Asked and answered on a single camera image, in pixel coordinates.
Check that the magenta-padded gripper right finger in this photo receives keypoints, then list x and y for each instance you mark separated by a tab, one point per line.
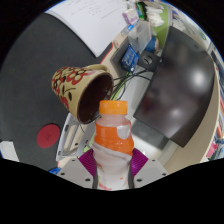
153	170

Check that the grey metal laptop stand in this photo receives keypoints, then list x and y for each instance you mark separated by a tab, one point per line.
68	140

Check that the white paper sheet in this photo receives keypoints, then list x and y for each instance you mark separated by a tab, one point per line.
90	20

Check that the small blue box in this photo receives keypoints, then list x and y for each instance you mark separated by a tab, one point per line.
130	58

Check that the flat round red coaster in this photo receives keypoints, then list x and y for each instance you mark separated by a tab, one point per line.
48	136

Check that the white paper label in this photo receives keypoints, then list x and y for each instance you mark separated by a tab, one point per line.
8	150

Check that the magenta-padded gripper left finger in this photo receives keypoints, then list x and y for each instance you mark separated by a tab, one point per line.
75	170

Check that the beige floral mug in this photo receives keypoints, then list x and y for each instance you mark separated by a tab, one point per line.
66	83

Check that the black computer monitor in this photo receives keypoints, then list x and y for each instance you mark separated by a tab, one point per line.
180	90

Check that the orange-capped drink bottle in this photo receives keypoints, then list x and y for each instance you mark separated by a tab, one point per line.
113	140

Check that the clear plastic box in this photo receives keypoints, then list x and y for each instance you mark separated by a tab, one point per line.
140	35

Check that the black desk mat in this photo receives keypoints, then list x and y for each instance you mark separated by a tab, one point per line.
26	76

